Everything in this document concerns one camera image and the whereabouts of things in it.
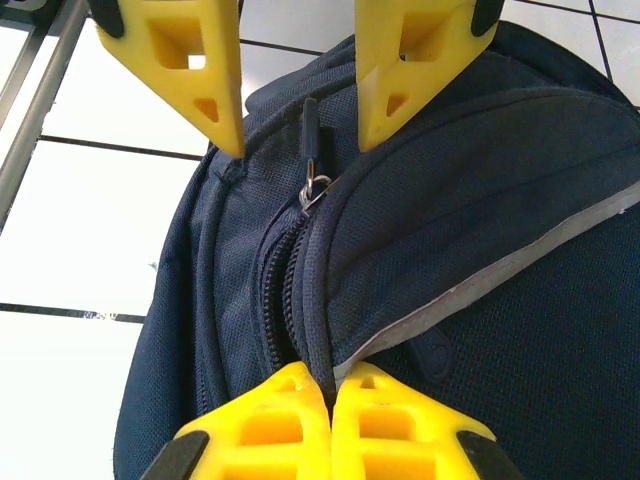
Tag aluminium mounting rail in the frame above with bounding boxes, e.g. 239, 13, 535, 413
0, 0, 94, 231

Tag navy blue backpack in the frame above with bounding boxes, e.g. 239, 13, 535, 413
112, 19, 640, 480

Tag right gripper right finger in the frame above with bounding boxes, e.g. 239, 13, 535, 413
329, 362, 524, 480

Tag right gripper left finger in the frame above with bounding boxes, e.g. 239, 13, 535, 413
142, 362, 332, 480

